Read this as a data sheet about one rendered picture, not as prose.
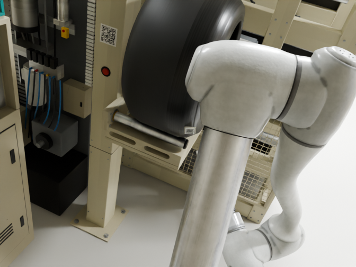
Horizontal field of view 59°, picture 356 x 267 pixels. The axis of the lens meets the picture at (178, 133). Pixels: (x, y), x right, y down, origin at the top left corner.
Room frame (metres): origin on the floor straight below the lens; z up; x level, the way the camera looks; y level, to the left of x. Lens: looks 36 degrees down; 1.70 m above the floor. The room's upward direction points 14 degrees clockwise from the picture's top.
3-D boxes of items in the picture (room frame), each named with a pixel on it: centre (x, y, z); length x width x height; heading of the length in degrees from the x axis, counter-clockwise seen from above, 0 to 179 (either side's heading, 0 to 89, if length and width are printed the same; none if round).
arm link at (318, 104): (0.59, -0.25, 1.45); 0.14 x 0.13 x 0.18; 88
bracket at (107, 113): (1.26, 0.27, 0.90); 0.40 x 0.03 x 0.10; 167
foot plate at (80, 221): (1.26, 0.35, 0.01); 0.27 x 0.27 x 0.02; 77
